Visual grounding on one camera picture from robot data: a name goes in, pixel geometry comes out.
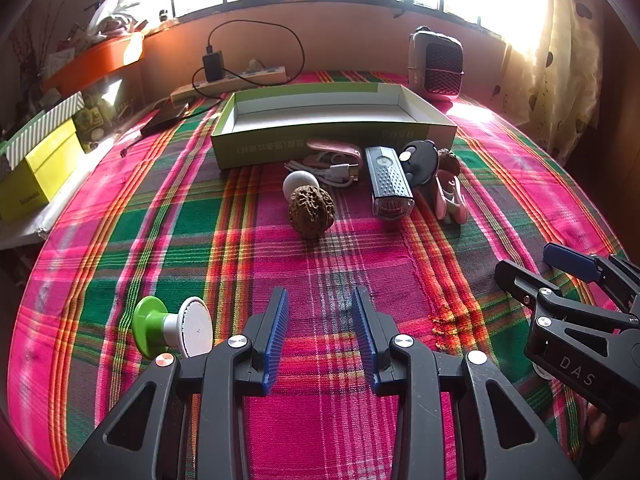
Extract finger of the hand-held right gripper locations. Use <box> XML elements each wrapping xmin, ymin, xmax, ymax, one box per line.
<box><xmin>494</xmin><ymin>259</ymin><xmax>632</xmax><ymax>329</ymax></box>
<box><xmin>543</xmin><ymin>241</ymin><xmax>640</xmax><ymax>311</ymax></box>

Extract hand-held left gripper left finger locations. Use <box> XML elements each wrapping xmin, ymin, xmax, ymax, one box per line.
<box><xmin>62</xmin><ymin>287</ymin><xmax>291</xmax><ymax>480</ymax></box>

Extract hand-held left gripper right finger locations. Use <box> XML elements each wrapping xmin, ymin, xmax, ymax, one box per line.
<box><xmin>351</xmin><ymin>286</ymin><xmax>583</xmax><ymax>480</ymax></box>

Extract pink and white ear hook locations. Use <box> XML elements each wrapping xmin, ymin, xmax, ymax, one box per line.
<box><xmin>430</xmin><ymin>170</ymin><xmax>468</xmax><ymax>226</ymax></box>

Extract green and white spool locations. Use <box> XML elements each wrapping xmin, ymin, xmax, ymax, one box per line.
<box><xmin>132</xmin><ymin>296</ymin><xmax>217</xmax><ymax>361</ymax></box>

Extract large brown walnut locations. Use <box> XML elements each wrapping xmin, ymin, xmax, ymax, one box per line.
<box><xmin>289</xmin><ymin>185</ymin><xmax>332</xmax><ymax>239</ymax></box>

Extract small brown walnut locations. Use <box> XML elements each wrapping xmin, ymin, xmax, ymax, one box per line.
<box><xmin>436</xmin><ymin>147</ymin><xmax>463</xmax><ymax>177</ymax></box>

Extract black bike light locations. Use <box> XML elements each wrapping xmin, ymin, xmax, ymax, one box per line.
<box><xmin>365</xmin><ymin>146</ymin><xmax>416</xmax><ymax>221</ymax></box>

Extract white ball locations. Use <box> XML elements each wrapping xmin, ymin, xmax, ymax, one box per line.
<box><xmin>283</xmin><ymin>171</ymin><xmax>321</xmax><ymax>206</ymax></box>

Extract white USB cable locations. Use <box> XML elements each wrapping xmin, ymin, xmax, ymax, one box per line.
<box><xmin>285</xmin><ymin>157</ymin><xmax>362</xmax><ymax>190</ymax></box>

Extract green cardboard box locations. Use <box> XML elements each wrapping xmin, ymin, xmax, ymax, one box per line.
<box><xmin>210</xmin><ymin>84</ymin><xmax>457</xmax><ymax>170</ymax></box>

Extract pink clip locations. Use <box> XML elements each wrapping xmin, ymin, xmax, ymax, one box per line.
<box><xmin>306</xmin><ymin>139</ymin><xmax>362</xmax><ymax>171</ymax></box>

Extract person's right hand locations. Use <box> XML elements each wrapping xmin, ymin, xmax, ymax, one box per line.
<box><xmin>586</xmin><ymin>402</ymin><xmax>623</xmax><ymax>443</ymax></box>

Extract black round key fob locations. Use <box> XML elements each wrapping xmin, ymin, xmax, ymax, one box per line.
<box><xmin>399</xmin><ymin>140</ymin><xmax>440</xmax><ymax>186</ymax></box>

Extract cream spotted curtain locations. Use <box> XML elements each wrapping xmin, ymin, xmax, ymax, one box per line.
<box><xmin>492</xmin><ymin>0</ymin><xmax>616</xmax><ymax>171</ymax></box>

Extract grey fan heater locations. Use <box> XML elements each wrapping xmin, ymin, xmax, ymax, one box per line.
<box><xmin>407</xmin><ymin>26</ymin><xmax>463</xmax><ymax>101</ymax></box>

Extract black phone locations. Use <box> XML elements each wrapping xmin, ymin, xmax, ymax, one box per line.
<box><xmin>140</xmin><ymin>100</ymin><xmax>193</xmax><ymax>137</ymax></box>

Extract beige power strip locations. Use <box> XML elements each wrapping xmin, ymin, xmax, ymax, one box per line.
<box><xmin>170</xmin><ymin>64</ymin><xmax>291</xmax><ymax>106</ymax></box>

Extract black power adapter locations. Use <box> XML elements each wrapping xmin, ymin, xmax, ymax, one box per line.
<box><xmin>201</xmin><ymin>45</ymin><xmax>226</xmax><ymax>83</ymax></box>

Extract yellow box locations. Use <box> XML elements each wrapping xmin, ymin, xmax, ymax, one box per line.
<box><xmin>0</xmin><ymin>120</ymin><xmax>83</xmax><ymax>221</ymax></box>

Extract green striped box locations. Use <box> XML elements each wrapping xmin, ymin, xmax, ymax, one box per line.
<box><xmin>0</xmin><ymin>91</ymin><xmax>86</xmax><ymax>181</ymax></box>

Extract orange tray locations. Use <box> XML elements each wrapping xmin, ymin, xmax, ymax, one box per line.
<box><xmin>42</xmin><ymin>32</ymin><xmax>146</xmax><ymax>96</ymax></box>

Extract short black USB cable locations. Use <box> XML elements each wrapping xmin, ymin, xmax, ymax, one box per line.
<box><xmin>119</xmin><ymin>130</ymin><xmax>146</xmax><ymax>158</ymax></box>

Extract long black cable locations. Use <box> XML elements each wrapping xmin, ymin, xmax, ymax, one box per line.
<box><xmin>192</xmin><ymin>20</ymin><xmax>306</xmax><ymax>101</ymax></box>

